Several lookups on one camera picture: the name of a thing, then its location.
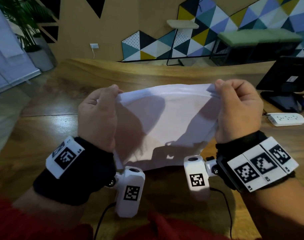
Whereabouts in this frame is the white cloth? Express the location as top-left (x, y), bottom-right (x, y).
top-left (113, 83), bottom-right (222, 172)

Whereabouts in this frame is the colourful triangle wall panel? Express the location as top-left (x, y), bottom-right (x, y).
top-left (121, 0), bottom-right (304, 62)

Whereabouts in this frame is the green cushioned bench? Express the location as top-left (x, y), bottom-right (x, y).
top-left (210, 28), bottom-right (303, 66)

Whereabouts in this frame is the white window blind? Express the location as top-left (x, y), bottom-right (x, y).
top-left (0, 0), bottom-right (41, 97)

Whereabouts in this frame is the person's right hand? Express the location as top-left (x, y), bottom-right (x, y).
top-left (213, 79), bottom-right (264, 144)

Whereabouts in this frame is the person's right forearm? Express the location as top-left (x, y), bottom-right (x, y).
top-left (241, 176), bottom-right (304, 240)

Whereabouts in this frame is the white wrist camera with marker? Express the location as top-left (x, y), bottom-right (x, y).
top-left (107, 166), bottom-right (146, 218)
top-left (184, 155), bottom-right (218, 201)

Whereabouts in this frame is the person's left forearm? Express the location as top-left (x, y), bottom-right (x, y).
top-left (12, 186), bottom-right (88, 229)

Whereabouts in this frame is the person's left hand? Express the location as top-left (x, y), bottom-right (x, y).
top-left (78, 84), bottom-right (124, 153)

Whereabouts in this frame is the green potted plant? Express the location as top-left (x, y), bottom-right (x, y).
top-left (0, 0), bottom-right (53, 53)

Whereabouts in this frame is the grey plant pot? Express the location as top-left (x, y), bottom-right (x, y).
top-left (26, 36), bottom-right (58, 72)

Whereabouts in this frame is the red clothing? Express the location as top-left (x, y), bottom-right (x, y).
top-left (0, 195), bottom-right (245, 240)

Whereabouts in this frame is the small side table black frame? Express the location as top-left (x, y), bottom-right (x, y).
top-left (166, 19), bottom-right (199, 67)

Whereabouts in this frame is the black triangle wall shelf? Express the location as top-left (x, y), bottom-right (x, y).
top-left (33, 0), bottom-right (61, 44)

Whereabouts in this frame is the black camera cable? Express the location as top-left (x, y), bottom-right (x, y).
top-left (210, 187), bottom-right (233, 240)
top-left (93, 202), bottom-right (117, 240)

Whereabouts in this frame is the black wrist strap with marker plate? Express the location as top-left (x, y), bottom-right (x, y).
top-left (33, 135), bottom-right (117, 206)
top-left (215, 130), bottom-right (299, 193)

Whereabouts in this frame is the black monitor on stand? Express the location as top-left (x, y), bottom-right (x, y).
top-left (256, 56), bottom-right (304, 113)

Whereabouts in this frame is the white power strip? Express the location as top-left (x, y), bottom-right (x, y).
top-left (267, 112), bottom-right (304, 127)

